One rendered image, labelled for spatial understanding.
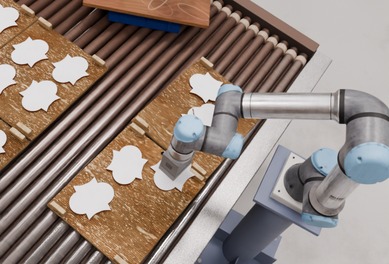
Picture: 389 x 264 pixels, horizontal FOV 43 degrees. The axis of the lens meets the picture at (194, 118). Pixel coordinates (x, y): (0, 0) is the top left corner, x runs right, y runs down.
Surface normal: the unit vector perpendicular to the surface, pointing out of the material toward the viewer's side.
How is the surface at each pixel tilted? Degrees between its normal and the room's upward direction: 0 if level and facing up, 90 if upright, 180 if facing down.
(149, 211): 0
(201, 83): 0
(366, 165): 86
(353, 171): 85
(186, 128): 0
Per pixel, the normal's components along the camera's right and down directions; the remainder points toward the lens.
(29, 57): 0.19, -0.50
